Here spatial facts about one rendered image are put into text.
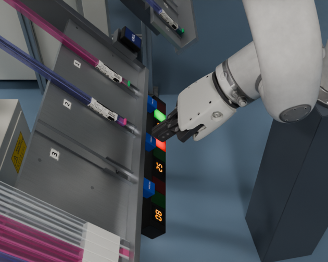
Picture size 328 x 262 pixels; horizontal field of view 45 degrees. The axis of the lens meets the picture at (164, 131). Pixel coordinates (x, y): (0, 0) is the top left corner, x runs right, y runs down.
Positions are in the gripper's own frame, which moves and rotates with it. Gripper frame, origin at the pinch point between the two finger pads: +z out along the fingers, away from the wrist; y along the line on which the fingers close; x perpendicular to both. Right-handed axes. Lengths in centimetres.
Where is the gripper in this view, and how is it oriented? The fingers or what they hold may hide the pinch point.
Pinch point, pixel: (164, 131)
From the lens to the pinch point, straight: 76.4
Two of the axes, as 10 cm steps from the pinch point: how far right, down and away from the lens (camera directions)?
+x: -7.0, -4.9, -5.2
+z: -7.1, 4.8, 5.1
